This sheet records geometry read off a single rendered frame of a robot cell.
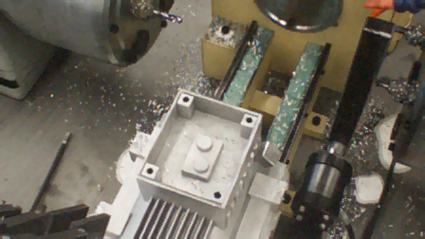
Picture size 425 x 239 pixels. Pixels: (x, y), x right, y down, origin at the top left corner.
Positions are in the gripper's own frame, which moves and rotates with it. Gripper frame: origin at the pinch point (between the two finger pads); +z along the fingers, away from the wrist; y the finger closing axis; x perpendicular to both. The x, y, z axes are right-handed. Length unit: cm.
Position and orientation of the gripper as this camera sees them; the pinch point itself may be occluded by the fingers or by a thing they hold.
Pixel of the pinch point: (76, 229)
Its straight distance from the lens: 53.2
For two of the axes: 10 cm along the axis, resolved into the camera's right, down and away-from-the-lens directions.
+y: -9.2, -3.2, 2.2
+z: 2.2, 0.5, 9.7
